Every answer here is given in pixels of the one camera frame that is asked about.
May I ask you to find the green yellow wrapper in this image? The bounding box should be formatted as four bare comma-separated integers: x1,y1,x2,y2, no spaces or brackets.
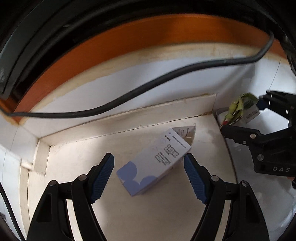
220,93,260,128

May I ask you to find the blue white carton box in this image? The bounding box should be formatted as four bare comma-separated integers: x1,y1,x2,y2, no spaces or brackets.
116,126,196,196

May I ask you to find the black power cable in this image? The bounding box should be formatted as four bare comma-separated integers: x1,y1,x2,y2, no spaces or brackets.
0,31,275,118

